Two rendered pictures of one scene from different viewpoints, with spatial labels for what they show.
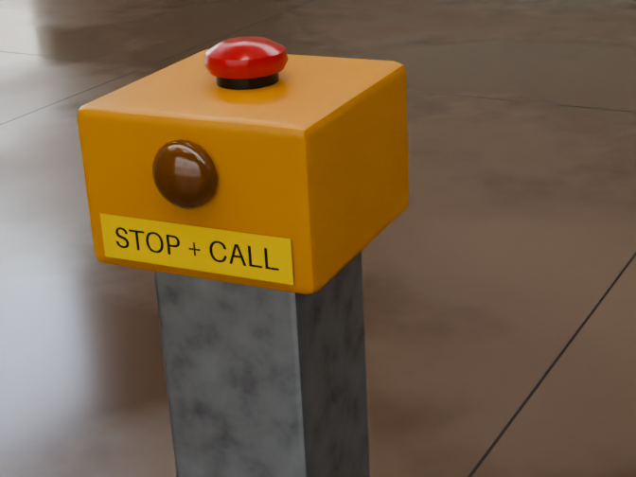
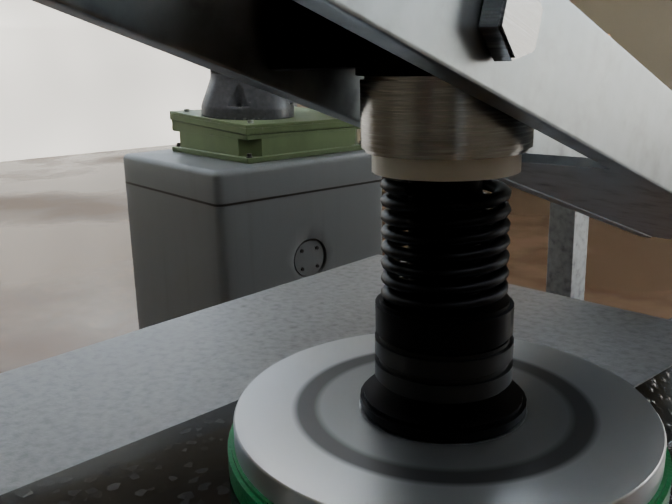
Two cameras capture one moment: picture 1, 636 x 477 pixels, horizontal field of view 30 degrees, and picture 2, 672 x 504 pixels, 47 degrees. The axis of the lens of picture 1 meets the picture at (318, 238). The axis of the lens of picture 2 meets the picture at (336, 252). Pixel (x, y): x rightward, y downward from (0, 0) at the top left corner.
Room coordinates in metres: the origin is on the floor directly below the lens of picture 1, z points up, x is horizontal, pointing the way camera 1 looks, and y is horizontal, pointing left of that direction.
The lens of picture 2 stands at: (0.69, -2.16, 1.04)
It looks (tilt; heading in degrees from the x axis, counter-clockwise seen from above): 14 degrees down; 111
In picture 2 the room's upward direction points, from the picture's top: 1 degrees counter-clockwise
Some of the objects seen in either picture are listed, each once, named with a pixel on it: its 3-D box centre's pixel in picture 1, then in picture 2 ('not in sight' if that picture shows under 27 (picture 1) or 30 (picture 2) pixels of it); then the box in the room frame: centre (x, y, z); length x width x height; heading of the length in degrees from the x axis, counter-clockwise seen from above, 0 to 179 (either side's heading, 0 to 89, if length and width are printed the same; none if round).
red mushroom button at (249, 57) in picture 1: (246, 61); not in sight; (0.55, 0.03, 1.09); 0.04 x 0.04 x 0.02
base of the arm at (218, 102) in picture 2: not in sight; (247, 90); (-0.04, -0.73, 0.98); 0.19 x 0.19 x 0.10
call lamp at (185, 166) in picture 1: (184, 174); not in sight; (0.50, 0.06, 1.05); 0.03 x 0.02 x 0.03; 64
